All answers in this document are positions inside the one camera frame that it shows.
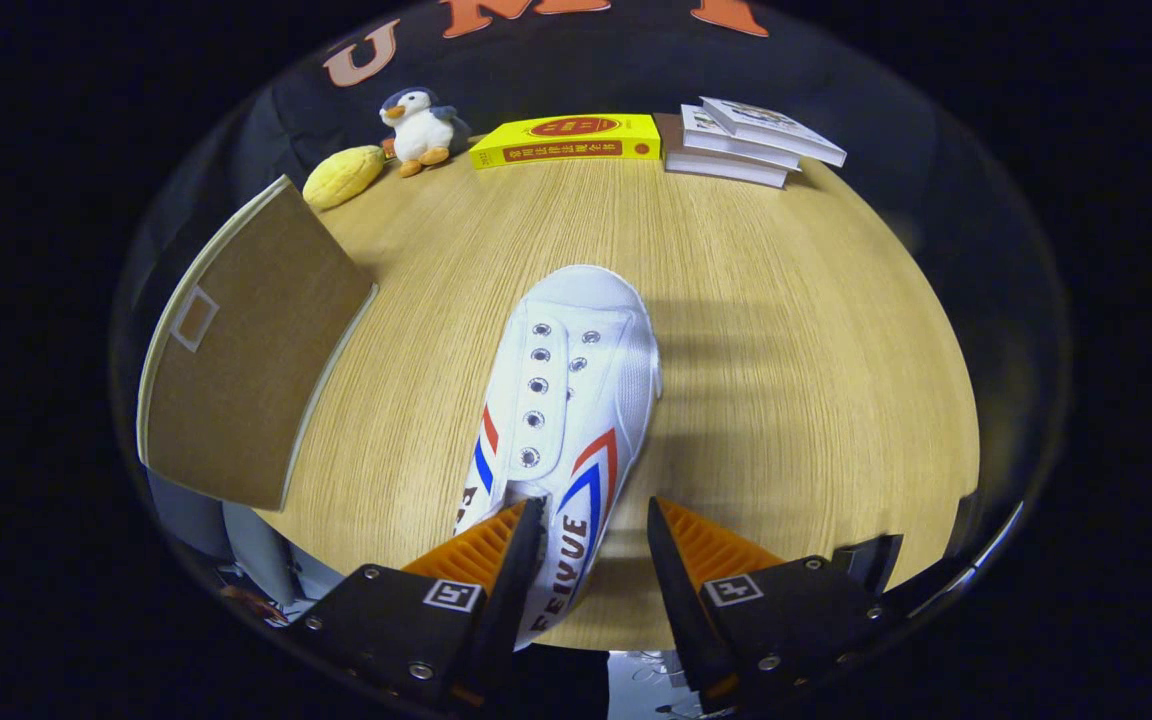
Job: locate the yellow book red label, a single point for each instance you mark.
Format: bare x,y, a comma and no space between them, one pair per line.
566,140

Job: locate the black backdrop cloth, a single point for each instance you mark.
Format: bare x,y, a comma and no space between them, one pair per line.
576,70

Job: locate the white shoe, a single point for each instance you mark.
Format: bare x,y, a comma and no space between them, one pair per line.
576,340

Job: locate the beige fabric storage box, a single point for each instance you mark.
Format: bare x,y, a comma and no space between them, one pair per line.
256,350

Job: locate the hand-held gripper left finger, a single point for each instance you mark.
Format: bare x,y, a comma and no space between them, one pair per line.
506,600

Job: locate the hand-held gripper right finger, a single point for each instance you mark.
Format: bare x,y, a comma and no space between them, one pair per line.
676,600

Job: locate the white illustrated book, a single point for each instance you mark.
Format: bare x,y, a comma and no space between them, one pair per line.
736,148
776,128

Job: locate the yellow round plush toy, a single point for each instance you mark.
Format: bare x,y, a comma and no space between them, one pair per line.
341,178

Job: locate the penguin plush toy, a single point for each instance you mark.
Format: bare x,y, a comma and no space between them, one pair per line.
426,130

